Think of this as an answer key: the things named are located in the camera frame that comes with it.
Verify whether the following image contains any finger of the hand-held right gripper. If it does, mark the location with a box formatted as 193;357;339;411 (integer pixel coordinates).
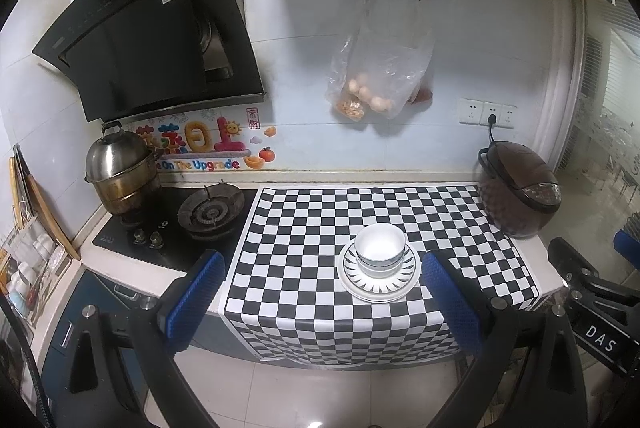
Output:
614;229;640;261
547;236;640;315

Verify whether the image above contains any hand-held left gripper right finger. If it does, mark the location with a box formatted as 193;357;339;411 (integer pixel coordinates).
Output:
421;250;589;428

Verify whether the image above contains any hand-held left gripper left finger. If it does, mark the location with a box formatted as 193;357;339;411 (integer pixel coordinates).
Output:
59;249;227;428

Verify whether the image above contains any white plate with black stripes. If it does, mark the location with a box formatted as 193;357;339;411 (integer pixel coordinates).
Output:
342;242;418;297

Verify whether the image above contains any white speckled plate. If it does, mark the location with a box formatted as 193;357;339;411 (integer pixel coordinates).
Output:
337;239;422;305

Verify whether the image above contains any wide white patterned bowl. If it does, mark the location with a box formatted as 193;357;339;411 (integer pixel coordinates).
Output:
356;258;405;280

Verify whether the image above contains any white bowl with blue pattern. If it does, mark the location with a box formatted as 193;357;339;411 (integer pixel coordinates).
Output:
355;224;406;261

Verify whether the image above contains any brown rice cooker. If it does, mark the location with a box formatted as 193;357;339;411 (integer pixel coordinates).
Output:
477;140;562;239

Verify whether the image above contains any black stove burner grate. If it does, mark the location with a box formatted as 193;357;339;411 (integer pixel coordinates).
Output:
177;183;246;241

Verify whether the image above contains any black glass gas stove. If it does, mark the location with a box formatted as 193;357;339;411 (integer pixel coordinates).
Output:
92;185;261;273

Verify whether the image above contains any blue base cabinet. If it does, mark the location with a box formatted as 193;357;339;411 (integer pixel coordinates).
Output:
40;268;251;409

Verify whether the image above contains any frosted glass sliding door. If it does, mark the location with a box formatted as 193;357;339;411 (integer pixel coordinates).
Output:
565;0;640;229

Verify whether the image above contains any black and white checkered cloth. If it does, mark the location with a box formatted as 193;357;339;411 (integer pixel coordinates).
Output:
218;185;543;366

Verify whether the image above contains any stainless steel steamer pot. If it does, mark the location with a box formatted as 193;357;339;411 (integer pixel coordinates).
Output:
84;121;163;215

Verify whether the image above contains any wooden cutting board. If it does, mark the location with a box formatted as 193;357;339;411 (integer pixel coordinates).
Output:
9;143;82;261

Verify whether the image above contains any seasoning bottle rack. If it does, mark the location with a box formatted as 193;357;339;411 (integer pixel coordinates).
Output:
0;218;71;324

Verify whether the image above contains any clear plastic bag of eggs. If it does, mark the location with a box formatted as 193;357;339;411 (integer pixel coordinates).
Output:
325;0;435;123

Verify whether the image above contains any black range hood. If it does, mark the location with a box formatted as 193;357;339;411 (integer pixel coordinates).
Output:
32;0;268;123

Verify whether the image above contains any colourful wall sticker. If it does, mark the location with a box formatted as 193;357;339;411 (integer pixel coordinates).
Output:
120;105;278;173

